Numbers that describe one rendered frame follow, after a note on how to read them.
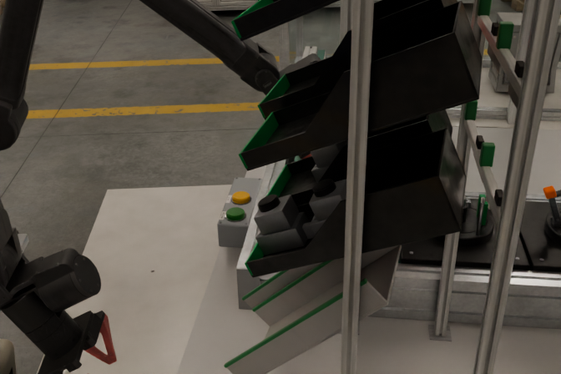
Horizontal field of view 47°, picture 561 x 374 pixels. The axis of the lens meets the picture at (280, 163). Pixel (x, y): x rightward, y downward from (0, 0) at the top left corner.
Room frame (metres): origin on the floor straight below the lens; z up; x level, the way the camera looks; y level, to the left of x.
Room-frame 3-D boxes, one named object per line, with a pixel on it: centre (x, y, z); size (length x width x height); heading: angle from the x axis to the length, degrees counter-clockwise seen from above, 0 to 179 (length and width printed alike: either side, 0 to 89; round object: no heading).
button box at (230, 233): (1.25, 0.09, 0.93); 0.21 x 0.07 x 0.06; 173
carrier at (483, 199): (1.10, -0.36, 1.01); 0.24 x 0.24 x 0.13; 83
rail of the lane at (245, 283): (1.43, 0.00, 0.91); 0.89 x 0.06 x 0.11; 173
